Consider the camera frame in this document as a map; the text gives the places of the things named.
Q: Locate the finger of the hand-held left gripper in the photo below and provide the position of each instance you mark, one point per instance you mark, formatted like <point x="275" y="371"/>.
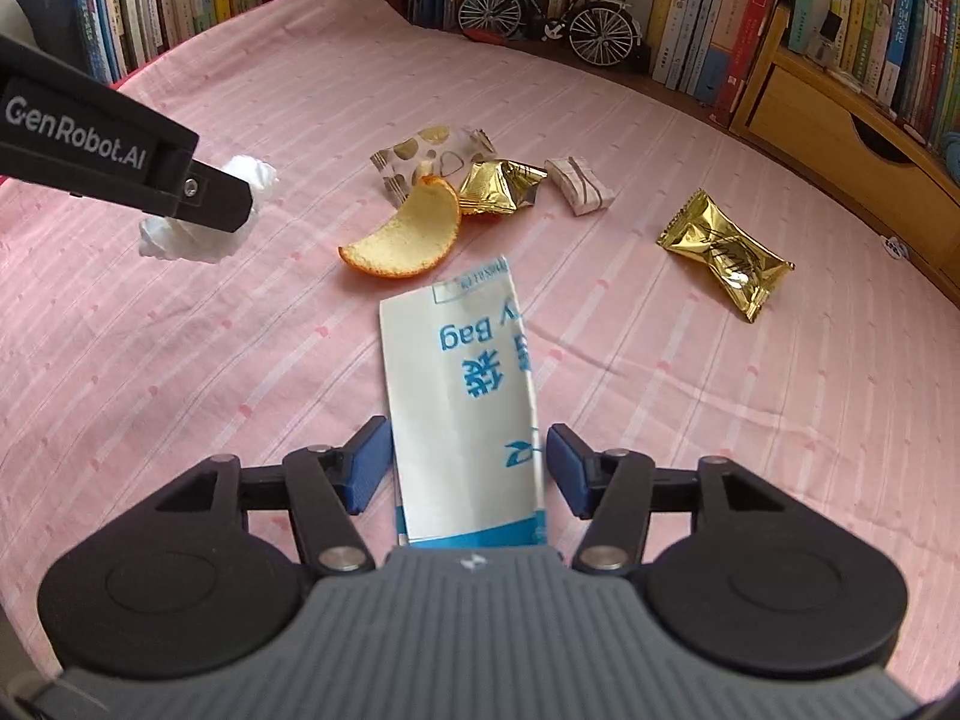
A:
<point x="221" y="202"/>

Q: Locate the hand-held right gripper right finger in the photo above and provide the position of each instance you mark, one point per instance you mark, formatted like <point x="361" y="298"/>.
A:
<point x="566" y="472"/>

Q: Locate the crumpled gold wrapper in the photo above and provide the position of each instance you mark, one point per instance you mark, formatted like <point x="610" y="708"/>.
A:
<point x="495" y="184"/>

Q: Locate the heart print candy wrapper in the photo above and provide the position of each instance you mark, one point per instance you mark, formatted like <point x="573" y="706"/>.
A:
<point x="409" y="154"/>

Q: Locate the wooden drawer cabinet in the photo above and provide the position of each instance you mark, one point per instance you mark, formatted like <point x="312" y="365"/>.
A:
<point x="810" y="120"/>

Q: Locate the large orange peel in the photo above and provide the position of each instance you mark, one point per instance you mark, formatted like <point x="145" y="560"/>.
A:
<point x="412" y="240"/>

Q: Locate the gold wrapped candy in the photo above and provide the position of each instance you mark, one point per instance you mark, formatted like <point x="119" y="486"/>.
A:
<point x="724" y="251"/>

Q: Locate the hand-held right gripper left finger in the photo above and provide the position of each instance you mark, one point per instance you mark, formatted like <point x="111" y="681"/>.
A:
<point x="367" y="472"/>

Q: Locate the white bag with blue print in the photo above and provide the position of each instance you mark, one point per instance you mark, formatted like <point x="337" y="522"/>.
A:
<point x="457" y="420"/>

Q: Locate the white brown striped wrapper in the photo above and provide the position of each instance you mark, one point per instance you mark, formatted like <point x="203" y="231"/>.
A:
<point x="581" y="187"/>

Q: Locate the pink striped bed sheet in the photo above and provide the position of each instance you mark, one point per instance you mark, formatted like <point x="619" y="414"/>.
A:
<point x="675" y="405"/>

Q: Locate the white tissue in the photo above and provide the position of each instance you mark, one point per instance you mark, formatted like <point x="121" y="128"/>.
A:
<point x="184" y="244"/>

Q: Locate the black model bicycle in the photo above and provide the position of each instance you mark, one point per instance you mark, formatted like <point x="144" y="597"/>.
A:
<point x="600" y="34"/>

